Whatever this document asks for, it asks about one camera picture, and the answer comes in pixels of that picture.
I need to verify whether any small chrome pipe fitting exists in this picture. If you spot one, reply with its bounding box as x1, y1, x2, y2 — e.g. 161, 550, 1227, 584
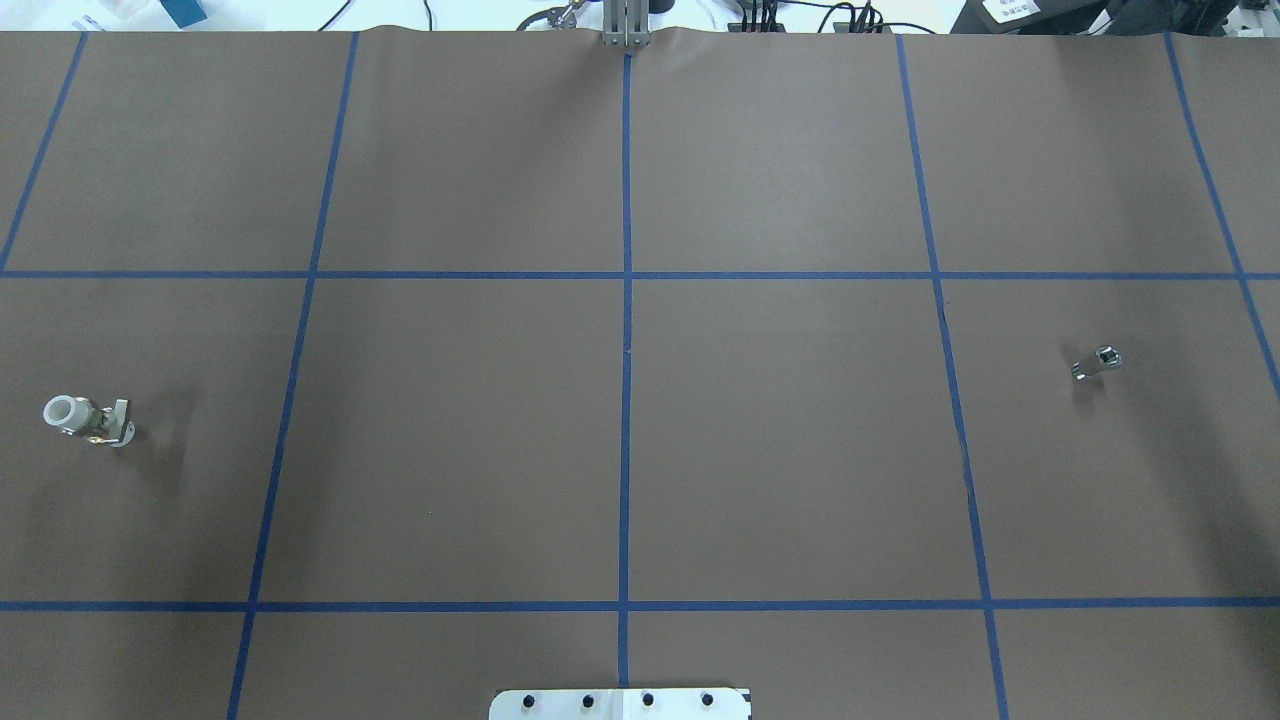
1070, 345, 1124, 382

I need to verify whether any white PPR valve with brass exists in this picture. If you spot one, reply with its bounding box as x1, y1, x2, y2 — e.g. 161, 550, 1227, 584
42, 395, 136, 448

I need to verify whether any brown paper table mat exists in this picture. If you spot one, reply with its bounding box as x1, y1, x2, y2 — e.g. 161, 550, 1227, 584
3, 27, 1277, 719

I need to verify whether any white mounting plate with bolts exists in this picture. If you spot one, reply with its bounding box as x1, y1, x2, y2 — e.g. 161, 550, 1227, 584
488, 687, 753, 719

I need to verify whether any black power strip with plugs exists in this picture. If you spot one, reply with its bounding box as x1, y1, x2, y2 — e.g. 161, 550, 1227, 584
721, 1, 892, 35

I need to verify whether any black device with white label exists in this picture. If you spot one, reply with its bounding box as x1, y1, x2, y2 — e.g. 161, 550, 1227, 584
948, 1, 1108, 35

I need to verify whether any teal box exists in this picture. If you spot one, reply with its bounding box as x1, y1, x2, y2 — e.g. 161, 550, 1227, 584
159, 0, 209, 29

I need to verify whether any aluminium profile post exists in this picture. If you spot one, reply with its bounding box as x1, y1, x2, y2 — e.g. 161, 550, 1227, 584
600, 0, 652, 49

